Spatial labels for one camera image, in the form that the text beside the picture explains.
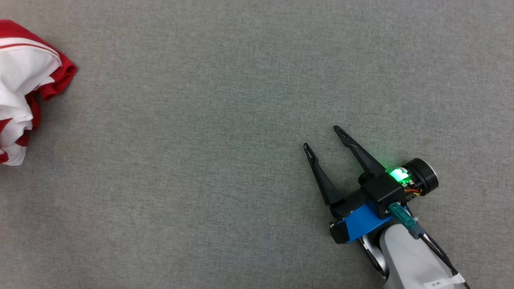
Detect right black cable teal plug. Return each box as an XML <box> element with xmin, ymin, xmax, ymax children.
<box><xmin>389</xmin><ymin>202</ymin><xmax>471</xmax><ymax>289</ymax></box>

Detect grey fabric sofa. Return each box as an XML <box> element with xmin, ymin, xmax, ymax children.
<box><xmin>0</xmin><ymin>0</ymin><xmax>514</xmax><ymax>289</ymax></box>

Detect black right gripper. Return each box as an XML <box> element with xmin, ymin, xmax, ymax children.
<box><xmin>303</xmin><ymin>126</ymin><xmax>439</xmax><ymax>244</ymax></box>

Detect red and white jersey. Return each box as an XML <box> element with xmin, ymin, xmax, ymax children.
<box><xmin>0</xmin><ymin>19</ymin><xmax>78</xmax><ymax>166</ymax></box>

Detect white printed cable tag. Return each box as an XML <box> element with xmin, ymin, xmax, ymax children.
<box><xmin>423</xmin><ymin>274</ymin><xmax>465</xmax><ymax>289</ymax></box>

